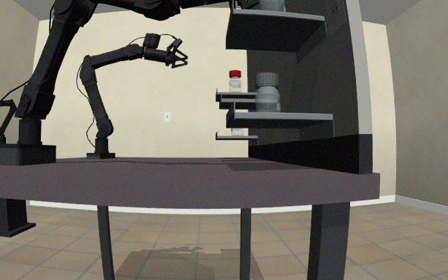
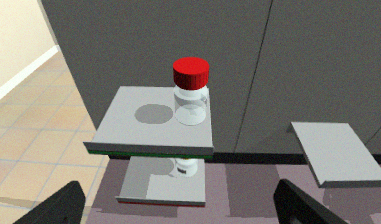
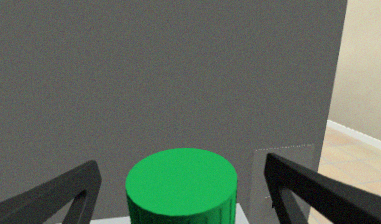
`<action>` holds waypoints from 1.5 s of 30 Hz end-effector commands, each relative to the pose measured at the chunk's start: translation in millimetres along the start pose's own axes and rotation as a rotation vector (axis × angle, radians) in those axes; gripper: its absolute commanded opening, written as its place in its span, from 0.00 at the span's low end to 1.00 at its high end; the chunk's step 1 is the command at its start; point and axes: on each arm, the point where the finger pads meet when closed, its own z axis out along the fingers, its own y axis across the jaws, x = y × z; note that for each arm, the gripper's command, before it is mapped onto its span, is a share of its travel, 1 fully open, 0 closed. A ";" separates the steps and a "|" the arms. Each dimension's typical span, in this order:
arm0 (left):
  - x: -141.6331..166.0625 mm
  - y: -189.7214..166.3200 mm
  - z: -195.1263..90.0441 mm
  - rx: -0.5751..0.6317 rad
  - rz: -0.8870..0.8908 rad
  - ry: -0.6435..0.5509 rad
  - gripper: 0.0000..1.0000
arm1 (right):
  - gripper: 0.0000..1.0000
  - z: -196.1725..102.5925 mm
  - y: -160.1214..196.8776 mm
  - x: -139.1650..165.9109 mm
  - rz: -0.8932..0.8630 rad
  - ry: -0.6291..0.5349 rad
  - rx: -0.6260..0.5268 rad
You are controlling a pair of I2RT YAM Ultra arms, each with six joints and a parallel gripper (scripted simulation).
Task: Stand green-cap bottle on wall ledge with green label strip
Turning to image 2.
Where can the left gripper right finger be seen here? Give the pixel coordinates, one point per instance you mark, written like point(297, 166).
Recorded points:
point(294, 206)

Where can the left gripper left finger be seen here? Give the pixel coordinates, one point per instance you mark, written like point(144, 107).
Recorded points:
point(63, 207)

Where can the white bottle with yellow cap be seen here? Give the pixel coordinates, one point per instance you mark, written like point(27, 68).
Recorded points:
point(187, 167)

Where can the clear bottle with red cap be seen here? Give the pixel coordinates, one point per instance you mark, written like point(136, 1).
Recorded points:
point(190, 92)

